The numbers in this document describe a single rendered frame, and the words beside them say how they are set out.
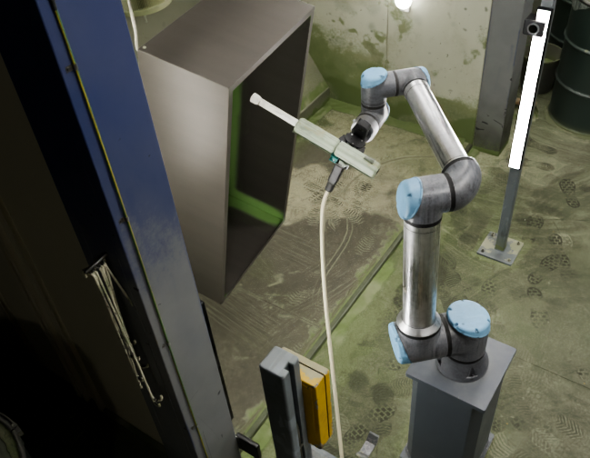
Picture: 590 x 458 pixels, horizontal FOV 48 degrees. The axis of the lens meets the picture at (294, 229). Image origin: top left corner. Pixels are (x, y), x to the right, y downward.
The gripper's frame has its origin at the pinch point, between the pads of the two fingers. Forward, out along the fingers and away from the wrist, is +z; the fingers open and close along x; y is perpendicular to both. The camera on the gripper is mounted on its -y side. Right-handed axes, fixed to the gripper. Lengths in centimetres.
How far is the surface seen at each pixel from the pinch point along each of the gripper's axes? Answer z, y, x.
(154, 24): -126, 102, 146
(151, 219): 75, -21, 26
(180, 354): 77, 25, 7
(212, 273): 7, 89, 25
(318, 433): 93, -11, -33
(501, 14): -204, 30, -22
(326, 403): 89, -19, -31
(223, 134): 9.7, 9.5, 38.1
